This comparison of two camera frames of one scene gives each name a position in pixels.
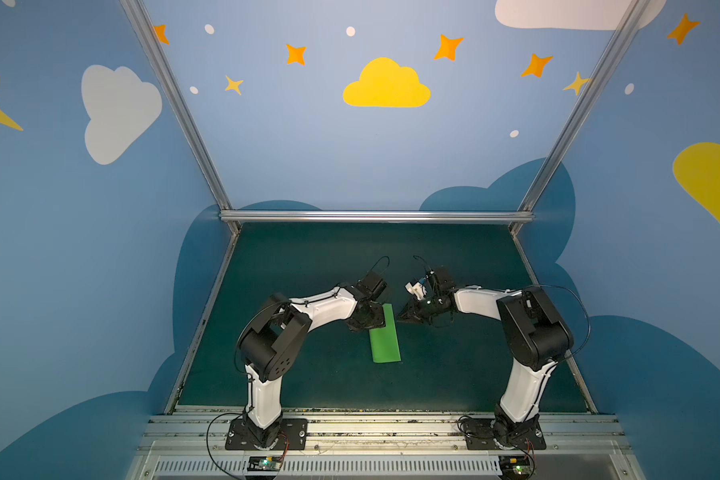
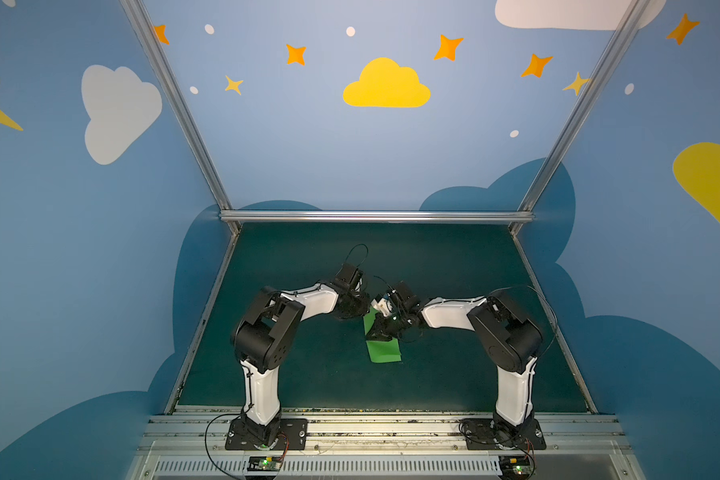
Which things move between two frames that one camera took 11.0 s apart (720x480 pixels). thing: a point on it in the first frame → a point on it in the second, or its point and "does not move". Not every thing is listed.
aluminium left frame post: [154, 43] does not move
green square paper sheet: [385, 342] does not move
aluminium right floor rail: [588, 400] does not move
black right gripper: [423, 306] → [397, 315]
